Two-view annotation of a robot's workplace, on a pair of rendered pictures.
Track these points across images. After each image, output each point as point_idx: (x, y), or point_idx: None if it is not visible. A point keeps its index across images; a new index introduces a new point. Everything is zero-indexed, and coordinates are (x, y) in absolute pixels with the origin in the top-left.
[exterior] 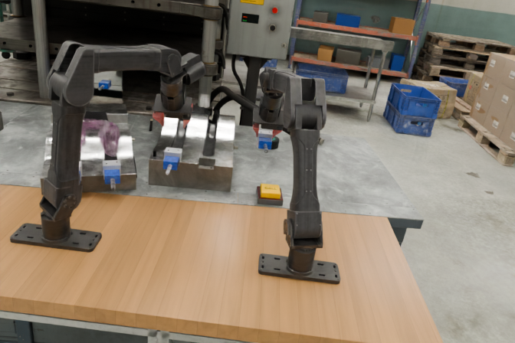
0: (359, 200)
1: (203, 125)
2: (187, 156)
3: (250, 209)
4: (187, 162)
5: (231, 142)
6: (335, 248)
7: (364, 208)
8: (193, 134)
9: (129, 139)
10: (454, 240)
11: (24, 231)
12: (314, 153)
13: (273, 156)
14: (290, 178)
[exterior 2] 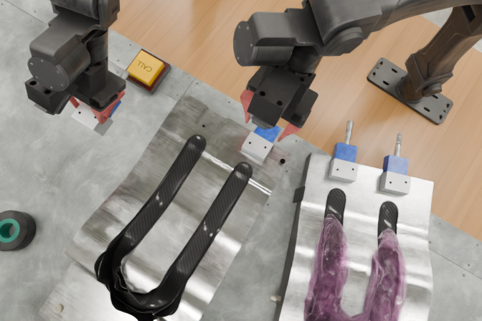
0: (31, 24)
1: (153, 236)
2: (233, 145)
3: (186, 62)
4: (242, 126)
5: (127, 180)
6: None
7: (44, 7)
8: (181, 226)
9: (300, 241)
10: None
11: (440, 108)
12: None
13: (44, 185)
14: (74, 109)
